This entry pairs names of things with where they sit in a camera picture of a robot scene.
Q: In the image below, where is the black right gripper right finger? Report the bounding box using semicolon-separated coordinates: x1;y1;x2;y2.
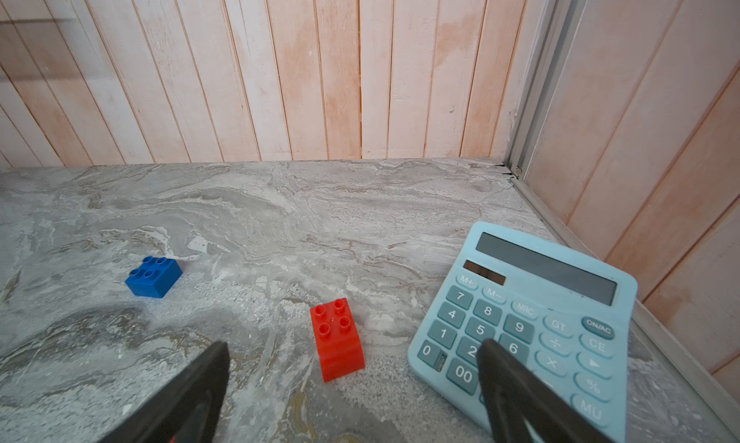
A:
476;340;610;442

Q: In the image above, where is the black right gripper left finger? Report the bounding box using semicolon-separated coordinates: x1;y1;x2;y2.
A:
101;341;230;442

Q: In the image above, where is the blue lego brick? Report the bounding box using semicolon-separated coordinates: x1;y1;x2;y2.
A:
125;256;182;298

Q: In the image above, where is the red curved lego brick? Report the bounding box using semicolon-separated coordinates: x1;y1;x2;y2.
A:
310;298;365;382

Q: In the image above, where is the light blue calculator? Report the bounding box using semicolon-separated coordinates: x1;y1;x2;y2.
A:
408;221;638;442

